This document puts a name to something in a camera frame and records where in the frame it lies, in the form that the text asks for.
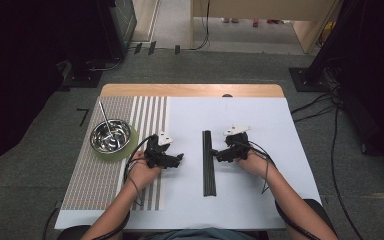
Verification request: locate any hanging black cable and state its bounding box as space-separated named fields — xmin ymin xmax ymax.
xmin=193 ymin=0 xmax=212 ymax=52

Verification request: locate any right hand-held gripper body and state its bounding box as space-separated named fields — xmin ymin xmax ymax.
xmin=220 ymin=125 xmax=252 ymax=163

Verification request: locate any person's left hand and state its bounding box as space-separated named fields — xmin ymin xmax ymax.
xmin=126 ymin=150 xmax=163 ymax=193

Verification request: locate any black stand base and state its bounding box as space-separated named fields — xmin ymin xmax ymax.
xmin=288 ymin=67 xmax=331 ymax=93
xmin=62 ymin=59 xmax=104 ymax=89

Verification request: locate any grey floor cable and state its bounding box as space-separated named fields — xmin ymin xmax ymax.
xmin=88 ymin=57 xmax=124 ymax=72

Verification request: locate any black curtain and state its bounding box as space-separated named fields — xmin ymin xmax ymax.
xmin=313 ymin=0 xmax=384 ymax=171
xmin=0 ymin=0 xmax=101 ymax=178

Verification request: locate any yellow object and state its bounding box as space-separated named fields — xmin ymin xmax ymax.
xmin=319 ymin=21 xmax=337 ymax=46

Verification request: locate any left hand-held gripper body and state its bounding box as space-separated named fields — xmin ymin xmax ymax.
xmin=144 ymin=130 xmax=176 ymax=169

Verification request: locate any white table sheet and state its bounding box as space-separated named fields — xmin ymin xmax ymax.
xmin=54 ymin=95 xmax=323 ymax=232

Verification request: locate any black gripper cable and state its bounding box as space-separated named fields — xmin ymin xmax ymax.
xmin=91 ymin=134 xmax=156 ymax=240
xmin=231 ymin=139 xmax=322 ymax=240

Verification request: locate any long black floor cable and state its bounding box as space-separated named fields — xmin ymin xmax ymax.
xmin=329 ymin=99 xmax=365 ymax=240

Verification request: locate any tan floor tape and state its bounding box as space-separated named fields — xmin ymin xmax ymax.
xmin=361 ymin=191 xmax=384 ymax=200

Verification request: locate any dark monitor cabinet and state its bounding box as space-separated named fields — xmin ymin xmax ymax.
xmin=96 ymin=0 xmax=138 ymax=61

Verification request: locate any steel bowl on green ring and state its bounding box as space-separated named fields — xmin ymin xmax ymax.
xmin=93 ymin=123 xmax=140 ymax=163

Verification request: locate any person's right hand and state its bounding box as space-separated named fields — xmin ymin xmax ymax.
xmin=235 ymin=149 xmax=276 ymax=179

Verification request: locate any light wooden desk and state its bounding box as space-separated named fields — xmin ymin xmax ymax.
xmin=189 ymin=0 xmax=343 ymax=55

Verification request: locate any person's grey-blue shirt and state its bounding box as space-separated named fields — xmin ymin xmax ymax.
xmin=139 ymin=227 xmax=258 ymax=240

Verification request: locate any striped woven placemat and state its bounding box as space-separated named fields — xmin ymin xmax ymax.
xmin=60 ymin=95 xmax=168 ymax=212

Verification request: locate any silver metal chopstick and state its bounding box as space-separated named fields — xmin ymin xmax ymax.
xmin=98 ymin=100 xmax=115 ymax=142

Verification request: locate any steel bowl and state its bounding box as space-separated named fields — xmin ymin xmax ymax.
xmin=89 ymin=118 xmax=132 ymax=155
xmin=93 ymin=123 xmax=140 ymax=163

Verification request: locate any black floor tape corner mark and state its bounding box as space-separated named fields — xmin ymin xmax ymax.
xmin=76 ymin=107 xmax=90 ymax=128

